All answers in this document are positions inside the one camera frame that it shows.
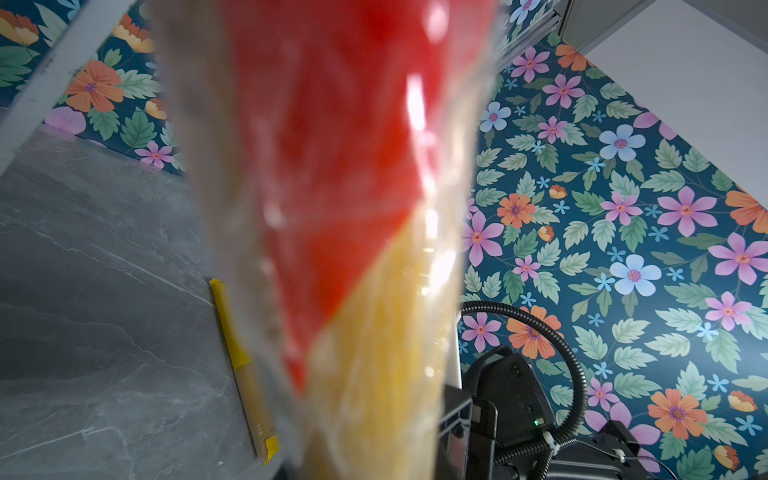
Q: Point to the yellow pasta bag leftmost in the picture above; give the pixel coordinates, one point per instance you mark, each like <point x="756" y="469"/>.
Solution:
<point x="259" y="419"/>

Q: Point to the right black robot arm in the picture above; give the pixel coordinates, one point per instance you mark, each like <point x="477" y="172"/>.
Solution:
<point x="498" y="423"/>

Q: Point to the red spaghetti bag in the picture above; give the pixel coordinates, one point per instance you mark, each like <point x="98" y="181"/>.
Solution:
<point x="330" y="146"/>

